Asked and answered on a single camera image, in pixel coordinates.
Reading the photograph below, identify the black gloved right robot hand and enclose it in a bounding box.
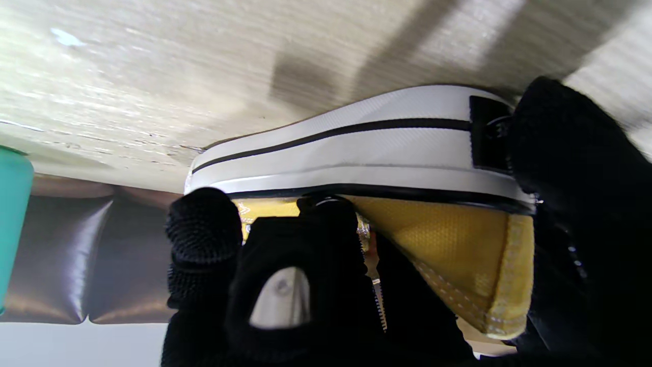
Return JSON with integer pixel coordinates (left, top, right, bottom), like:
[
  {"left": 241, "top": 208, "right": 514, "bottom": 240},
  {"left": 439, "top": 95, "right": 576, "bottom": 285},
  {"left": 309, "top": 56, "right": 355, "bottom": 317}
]
[{"left": 160, "top": 76, "right": 652, "bottom": 367}]

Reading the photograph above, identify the yellow canvas sneaker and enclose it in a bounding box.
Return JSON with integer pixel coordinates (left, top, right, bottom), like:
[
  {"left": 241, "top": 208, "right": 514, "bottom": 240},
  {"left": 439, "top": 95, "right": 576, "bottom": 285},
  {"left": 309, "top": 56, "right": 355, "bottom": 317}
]
[{"left": 183, "top": 84, "right": 538, "bottom": 341}]

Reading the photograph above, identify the brown leather sofa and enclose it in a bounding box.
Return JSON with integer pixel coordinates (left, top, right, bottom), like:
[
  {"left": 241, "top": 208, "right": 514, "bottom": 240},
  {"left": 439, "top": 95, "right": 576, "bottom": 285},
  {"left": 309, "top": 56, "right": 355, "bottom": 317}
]
[{"left": 0, "top": 173, "right": 185, "bottom": 325}]

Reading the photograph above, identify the green plastic basin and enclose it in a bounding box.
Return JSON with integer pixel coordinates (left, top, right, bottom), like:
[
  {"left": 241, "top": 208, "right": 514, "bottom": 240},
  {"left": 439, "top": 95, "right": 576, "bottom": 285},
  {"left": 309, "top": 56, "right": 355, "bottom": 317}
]
[{"left": 0, "top": 145, "right": 35, "bottom": 314}]

